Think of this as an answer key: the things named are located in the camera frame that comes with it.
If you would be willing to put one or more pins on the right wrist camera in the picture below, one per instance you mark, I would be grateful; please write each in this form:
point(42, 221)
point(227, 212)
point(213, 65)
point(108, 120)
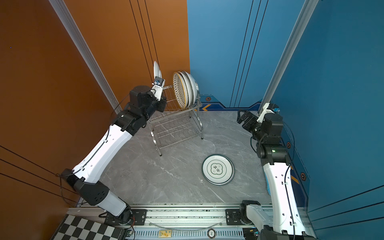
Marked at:
point(268, 108)

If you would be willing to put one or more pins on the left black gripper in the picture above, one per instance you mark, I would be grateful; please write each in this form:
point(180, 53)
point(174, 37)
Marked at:
point(161, 105)

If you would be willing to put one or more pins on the black white checkerboard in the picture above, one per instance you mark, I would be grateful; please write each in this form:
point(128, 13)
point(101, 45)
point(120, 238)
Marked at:
point(77, 228)

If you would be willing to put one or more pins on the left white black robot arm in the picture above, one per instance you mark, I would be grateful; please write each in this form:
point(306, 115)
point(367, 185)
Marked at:
point(84, 178)

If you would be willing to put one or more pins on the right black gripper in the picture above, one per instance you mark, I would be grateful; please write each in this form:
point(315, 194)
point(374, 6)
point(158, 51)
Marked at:
point(252, 119)

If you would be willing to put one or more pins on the chrome wire dish rack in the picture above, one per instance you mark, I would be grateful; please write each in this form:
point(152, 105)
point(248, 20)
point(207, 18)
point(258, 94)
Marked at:
point(175, 125)

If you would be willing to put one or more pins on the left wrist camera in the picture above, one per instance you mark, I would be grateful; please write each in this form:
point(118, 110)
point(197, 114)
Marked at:
point(158, 87)

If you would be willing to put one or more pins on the white plate grey pattern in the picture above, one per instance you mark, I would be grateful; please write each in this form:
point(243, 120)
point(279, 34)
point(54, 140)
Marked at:
point(218, 170)
point(156, 72)

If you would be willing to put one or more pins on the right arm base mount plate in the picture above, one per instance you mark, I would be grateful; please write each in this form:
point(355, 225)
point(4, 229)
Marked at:
point(233, 217)

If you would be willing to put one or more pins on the large white plate black rim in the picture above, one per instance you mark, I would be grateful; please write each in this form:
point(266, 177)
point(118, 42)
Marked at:
point(192, 87)

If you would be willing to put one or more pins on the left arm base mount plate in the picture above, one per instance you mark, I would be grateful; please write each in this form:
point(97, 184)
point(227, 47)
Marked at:
point(137, 218)

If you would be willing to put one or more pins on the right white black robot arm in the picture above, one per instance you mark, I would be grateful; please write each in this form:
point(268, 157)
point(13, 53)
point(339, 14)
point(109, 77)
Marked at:
point(286, 223)

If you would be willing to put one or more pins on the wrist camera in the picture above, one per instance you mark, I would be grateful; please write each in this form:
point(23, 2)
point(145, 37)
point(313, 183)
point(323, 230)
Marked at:
point(268, 108)
point(158, 87)

